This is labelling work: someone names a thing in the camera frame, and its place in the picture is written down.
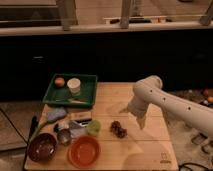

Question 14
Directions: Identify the dark brown bowl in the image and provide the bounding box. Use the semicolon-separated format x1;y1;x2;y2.
27;133;57;162

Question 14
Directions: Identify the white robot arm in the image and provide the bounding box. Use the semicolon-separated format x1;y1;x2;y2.
126;75;213;139

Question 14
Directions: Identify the dark grape bunch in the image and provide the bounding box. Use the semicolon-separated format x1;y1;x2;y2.
110;121;127;138

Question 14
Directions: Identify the white paper cup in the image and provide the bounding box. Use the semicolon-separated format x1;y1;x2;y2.
67;78;81;96

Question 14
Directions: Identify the green handled utensil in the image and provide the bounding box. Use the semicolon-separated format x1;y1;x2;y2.
30;121;48;141

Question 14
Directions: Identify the green plastic tray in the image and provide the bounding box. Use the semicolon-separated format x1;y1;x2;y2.
43;73;97;108

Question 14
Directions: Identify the small metal cup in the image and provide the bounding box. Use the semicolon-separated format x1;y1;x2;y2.
57;129;71;146

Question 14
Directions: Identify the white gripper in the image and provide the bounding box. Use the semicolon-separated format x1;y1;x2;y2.
119;96;149;129

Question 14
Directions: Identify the orange plastic bowl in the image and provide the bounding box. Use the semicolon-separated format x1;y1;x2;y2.
67;136;101;169

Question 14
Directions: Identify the small green cup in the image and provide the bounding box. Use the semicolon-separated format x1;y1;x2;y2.
86;120;101;136

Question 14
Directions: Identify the blue grey cloth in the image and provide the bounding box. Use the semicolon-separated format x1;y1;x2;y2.
46;108;67;123

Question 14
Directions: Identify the orange fruit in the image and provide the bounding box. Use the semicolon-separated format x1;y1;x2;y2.
54;77;65;87

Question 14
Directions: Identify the silver foil packet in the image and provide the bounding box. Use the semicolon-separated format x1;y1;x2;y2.
69;121;87;138

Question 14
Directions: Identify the black cable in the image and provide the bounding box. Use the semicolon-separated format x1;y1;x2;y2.
178;162;213;171

